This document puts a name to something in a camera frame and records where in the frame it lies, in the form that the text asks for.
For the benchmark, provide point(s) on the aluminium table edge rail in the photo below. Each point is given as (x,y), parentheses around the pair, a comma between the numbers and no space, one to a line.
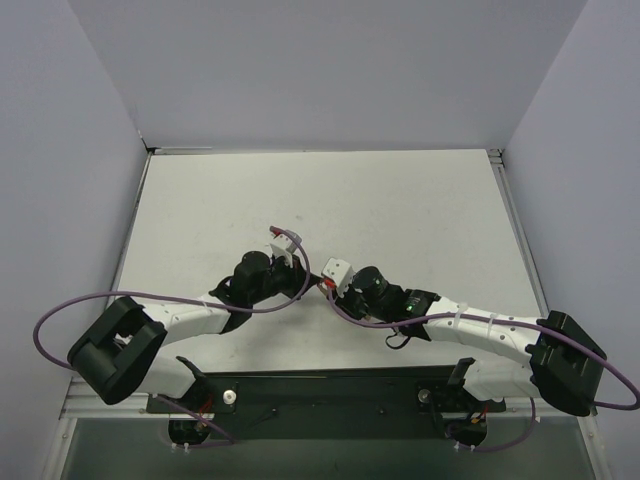
(525,250)

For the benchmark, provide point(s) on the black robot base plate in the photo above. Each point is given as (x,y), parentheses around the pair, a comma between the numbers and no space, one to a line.
(397,403)

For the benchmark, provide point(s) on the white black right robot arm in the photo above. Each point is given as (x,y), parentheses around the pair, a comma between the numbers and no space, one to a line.
(440,319)

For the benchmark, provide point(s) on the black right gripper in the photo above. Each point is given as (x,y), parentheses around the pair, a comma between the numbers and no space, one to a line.
(340,298)

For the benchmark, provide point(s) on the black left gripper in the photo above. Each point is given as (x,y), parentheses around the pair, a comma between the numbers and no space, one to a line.
(298,278)

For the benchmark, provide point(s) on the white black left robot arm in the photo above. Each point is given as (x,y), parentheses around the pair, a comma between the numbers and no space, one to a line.
(123,351)

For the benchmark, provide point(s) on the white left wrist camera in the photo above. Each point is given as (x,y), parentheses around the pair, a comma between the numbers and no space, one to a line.
(284,245)

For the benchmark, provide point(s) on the brown paper box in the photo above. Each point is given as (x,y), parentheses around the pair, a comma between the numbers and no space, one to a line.
(320,285)

